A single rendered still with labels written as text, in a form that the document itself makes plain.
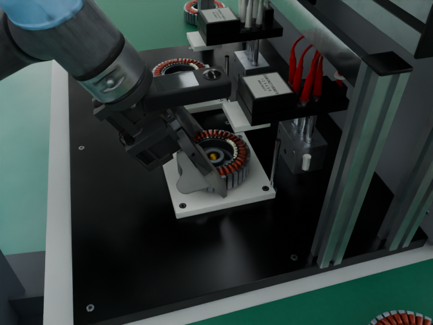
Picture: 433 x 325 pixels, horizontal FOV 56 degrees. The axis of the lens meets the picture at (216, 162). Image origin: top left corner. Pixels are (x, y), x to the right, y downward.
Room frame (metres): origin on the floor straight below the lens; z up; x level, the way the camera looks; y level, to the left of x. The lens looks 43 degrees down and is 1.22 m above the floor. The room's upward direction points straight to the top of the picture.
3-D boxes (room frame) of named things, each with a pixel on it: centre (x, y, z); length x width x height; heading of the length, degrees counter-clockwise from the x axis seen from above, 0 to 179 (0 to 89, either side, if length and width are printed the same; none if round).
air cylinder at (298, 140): (0.50, -0.13, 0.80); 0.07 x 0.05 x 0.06; 16
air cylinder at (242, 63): (0.73, -0.07, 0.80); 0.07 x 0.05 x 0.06; 16
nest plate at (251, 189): (0.46, 0.00, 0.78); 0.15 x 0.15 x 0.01; 16
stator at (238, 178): (0.46, 0.00, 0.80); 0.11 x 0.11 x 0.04
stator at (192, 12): (1.09, 0.03, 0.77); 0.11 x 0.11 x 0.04
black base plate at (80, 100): (0.58, 0.02, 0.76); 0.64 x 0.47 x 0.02; 16
